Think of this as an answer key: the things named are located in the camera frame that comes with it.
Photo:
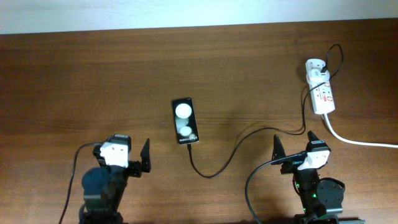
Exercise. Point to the white charger adapter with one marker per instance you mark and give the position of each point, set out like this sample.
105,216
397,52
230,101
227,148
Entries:
316,76

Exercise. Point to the black Galaxy flip phone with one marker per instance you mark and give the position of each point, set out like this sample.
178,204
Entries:
185,121

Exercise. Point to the white power strip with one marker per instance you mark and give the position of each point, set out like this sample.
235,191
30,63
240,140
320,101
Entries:
321,93

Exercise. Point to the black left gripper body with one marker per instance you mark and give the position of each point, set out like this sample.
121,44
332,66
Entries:
134,167

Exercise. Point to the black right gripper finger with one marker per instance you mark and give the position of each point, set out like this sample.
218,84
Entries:
312,138
278,151

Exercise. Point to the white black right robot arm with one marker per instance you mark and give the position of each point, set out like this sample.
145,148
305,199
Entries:
305,176

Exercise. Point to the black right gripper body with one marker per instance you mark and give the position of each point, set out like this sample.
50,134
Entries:
293,167

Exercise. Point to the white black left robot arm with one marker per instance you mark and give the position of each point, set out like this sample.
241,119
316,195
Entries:
104,185

